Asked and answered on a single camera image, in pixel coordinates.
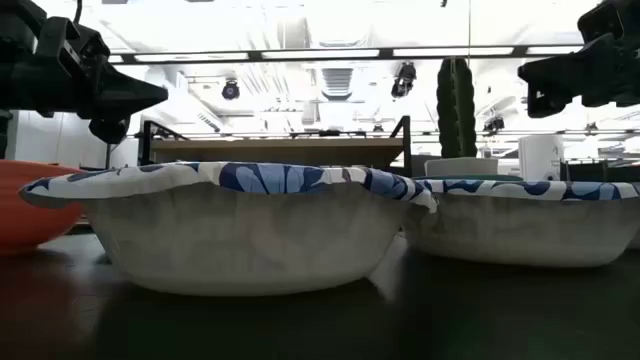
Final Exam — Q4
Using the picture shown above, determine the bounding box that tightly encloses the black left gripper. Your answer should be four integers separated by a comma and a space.
0, 49, 169, 145

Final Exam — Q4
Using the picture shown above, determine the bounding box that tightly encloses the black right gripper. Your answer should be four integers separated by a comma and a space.
517, 34, 640, 119

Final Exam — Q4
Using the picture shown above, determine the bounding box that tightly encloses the coral pink plastic bowl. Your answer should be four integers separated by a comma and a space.
0, 159, 86, 250

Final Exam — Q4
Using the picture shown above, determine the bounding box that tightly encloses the white cylindrical appliance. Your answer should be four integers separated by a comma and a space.
518, 134, 565, 182

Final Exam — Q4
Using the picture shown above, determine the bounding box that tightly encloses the tall green cactus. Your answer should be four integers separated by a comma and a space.
435, 57, 479, 160

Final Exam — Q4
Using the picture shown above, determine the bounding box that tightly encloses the black background rack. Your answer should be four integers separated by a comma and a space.
559, 159, 640, 183

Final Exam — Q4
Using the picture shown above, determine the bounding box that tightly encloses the white plant pot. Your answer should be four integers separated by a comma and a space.
423, 157, 500, 177

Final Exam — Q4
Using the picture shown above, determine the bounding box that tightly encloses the blue-print white paper bowl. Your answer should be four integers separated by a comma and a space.
402, 178, 640, 269

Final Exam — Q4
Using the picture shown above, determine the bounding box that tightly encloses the large crumpled blue-print paper bowl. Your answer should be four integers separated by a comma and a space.
18, 160, 439, 297

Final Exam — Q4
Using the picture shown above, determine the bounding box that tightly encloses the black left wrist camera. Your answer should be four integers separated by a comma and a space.
34, 17, 111, 59

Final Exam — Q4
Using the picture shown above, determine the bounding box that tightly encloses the wooden shelf with black frame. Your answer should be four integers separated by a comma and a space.
138, 115, 413, 177

